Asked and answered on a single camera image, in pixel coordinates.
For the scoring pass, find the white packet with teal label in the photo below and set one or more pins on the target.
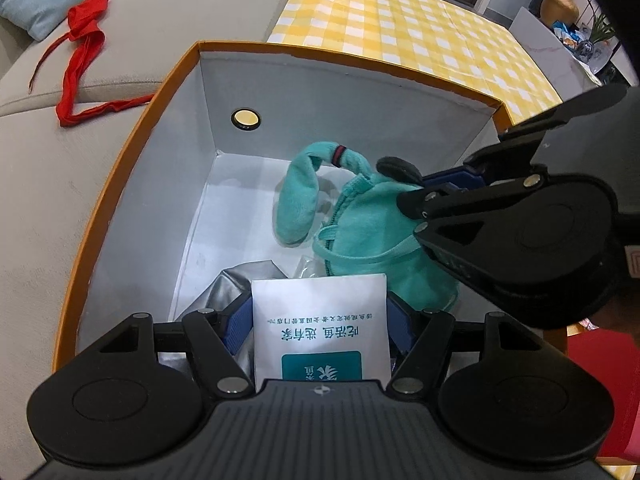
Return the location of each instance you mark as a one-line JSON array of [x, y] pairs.
[[320, 310]]

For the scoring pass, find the clear plastic wrap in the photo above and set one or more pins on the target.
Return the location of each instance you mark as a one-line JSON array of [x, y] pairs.
[[307, 267]]

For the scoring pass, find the red box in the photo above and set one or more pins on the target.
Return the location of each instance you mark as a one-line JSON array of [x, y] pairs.
[[610, 390]]

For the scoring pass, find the orange box with white inside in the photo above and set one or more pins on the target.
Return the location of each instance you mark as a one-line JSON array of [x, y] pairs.
[[240, 200]]

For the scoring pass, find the green potted plant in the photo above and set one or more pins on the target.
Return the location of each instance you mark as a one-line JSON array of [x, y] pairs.
[[600, 27]]

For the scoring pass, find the red ribbon cloth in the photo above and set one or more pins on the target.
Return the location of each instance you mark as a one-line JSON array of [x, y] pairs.
[[82, 25]]

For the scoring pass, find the teal cloth garment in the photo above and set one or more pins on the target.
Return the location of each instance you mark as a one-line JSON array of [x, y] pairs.
[[370, 230]]

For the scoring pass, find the white marble side table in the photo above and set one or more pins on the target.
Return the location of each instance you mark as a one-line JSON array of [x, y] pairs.
[[535, 45]]

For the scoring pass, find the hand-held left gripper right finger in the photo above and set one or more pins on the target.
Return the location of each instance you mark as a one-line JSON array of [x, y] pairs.
[[400, 325]]

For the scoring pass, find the beige sofa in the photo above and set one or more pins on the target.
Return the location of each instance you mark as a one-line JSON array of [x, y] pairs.
[[75, 170]]

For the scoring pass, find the silver foil bag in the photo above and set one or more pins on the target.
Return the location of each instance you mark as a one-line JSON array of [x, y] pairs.
[[235, 285]]

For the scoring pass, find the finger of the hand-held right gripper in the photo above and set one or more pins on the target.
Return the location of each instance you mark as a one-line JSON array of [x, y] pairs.
[[520, 145], [475, 200]]

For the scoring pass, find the yellow checkered mat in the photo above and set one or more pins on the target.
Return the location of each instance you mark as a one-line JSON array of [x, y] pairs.
[[400, 30]]

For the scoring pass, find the gold vase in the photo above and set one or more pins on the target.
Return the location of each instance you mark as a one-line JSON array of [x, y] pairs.
[[559, 7]]

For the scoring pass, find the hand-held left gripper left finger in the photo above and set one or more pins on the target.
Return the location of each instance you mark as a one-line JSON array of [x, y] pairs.
[[239, 327]]

